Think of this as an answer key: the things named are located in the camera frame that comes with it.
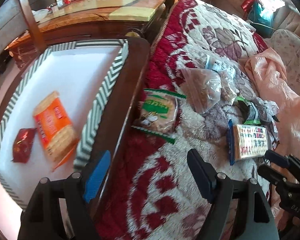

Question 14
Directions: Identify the green round cracker pack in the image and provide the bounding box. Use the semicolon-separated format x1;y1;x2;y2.
132;88;186;144

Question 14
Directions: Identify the clear plastic bag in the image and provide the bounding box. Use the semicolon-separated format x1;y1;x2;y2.
251;97;280;122

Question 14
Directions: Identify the clear bag of nuts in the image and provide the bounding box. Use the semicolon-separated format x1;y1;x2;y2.
181;68;222;115

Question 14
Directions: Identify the red snack packet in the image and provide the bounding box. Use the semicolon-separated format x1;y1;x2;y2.
12;128;37;164

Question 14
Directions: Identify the pink blanket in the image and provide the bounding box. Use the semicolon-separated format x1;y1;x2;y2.
239;48;300;159

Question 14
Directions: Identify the floral plush blanket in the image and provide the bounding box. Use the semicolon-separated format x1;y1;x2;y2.
96;0;261;239

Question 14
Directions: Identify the orange soda cracker pack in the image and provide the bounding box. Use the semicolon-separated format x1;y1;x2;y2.
32;91;79;171

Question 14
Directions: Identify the teal cushion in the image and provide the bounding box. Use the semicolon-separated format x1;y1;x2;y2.
248;1;274;38

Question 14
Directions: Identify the Nescafe coffee stick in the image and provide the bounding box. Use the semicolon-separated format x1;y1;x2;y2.
269;121;280;150

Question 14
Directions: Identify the green chevron storage box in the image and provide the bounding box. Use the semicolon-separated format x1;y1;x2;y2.
0;39;129;209

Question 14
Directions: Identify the wooden coffee table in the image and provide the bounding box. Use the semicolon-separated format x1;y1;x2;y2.
5;0;168;66

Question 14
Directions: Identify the wooden chair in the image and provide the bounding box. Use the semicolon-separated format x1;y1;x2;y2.
0;0;46;54

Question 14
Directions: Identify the light blue snack packet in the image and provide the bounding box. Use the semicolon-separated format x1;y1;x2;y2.
205;55;236;78

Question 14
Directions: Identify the blue soda cracker pack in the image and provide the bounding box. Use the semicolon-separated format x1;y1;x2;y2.
226;120;269;166

